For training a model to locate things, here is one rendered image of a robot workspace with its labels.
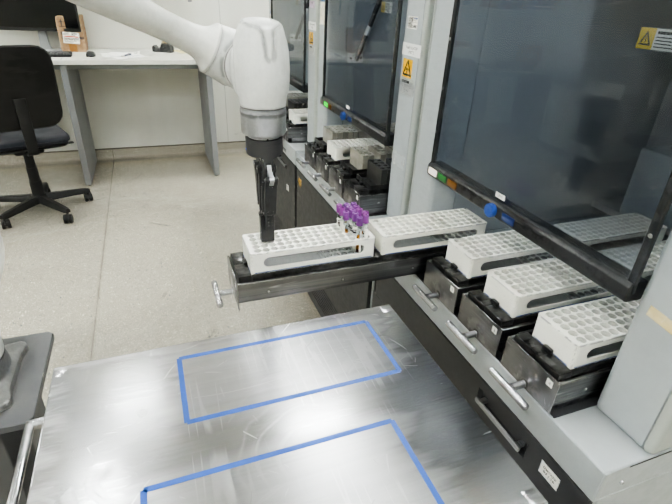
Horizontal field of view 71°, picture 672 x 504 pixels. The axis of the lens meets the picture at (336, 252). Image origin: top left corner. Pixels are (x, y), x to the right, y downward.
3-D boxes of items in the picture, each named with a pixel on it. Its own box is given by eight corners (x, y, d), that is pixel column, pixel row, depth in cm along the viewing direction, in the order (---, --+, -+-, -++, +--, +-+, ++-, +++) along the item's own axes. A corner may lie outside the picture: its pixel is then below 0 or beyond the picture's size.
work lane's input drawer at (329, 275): (464, 244, 138) (470, 216, 134) (494, 268, 127) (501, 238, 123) (210, 282, 114) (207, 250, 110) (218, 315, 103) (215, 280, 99)
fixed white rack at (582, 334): (642, 312, 99) (652, 287, 97) (687, 341, 91) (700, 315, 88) (528, 339, 90) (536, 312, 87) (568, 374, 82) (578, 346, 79)
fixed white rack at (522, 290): (585, 275, 112) (593, 252, 109) (621, 298, 104) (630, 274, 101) (480, 295, 102) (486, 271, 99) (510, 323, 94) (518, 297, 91)
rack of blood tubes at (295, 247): (358, 242, 122) (359, 220, 119) (374, 260, 114) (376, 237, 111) (242, 257, 112) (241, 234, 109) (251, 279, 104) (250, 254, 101)
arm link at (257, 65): (298, 109, 90) (275, 96, 101) (299, 19, 83) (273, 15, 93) (244, 113, 86) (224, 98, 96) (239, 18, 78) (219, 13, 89)
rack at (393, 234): (462, 228, 132) (466, 207, 129) (483, 244, 124) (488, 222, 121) (364, 241, 122) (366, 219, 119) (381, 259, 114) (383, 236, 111)
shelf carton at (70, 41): (61, 51, 344) (53, 15, 333) (65, 48, 362) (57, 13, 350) (87, 52, 349) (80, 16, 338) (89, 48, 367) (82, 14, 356)
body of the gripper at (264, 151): (287, 139, 93) (287, 184, 97) (277, 128, 100) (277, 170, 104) (249, 141, 90) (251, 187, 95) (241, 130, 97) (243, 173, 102)
